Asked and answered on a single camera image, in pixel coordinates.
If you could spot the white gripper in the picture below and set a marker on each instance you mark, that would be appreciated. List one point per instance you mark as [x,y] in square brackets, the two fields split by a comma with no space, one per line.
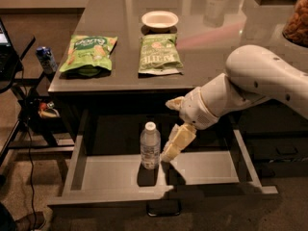
[194,109]

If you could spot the clear plastic water bottle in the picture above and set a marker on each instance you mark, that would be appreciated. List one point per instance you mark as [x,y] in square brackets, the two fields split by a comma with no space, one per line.
[150,142]

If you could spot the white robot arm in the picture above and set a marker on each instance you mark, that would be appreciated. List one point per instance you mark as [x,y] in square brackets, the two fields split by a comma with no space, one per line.
[252,76]

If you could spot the open grey drawer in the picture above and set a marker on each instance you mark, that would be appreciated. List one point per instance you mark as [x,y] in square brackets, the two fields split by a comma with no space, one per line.
[105,168]

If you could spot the olive green chip bag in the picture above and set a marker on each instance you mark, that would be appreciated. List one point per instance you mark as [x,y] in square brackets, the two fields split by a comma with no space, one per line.
[159,55]

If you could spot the white paper bowl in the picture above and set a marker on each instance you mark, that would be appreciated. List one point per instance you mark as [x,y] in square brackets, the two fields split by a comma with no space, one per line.
[159,21]

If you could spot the bright green snack bag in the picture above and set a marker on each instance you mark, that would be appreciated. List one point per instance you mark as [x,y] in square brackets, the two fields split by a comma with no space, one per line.
[88,55]

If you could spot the colourful items on shelf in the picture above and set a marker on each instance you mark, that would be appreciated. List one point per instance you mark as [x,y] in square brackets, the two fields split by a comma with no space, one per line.
[47,110]

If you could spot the blue drink can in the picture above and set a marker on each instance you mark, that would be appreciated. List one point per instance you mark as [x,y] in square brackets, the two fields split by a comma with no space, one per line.
[46,59]

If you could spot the black laptop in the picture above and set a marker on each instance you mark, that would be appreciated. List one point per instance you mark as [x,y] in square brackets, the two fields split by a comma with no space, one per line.
[9,59]

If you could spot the brown shoe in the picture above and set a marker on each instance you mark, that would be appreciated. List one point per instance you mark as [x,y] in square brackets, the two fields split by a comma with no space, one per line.
[31,222]

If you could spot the metal drawer handle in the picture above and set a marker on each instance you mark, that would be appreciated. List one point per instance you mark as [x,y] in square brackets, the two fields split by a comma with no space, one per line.
[163,208]

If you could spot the black side table frame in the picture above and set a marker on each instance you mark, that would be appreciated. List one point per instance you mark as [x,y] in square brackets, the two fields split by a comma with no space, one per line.
[28,97]

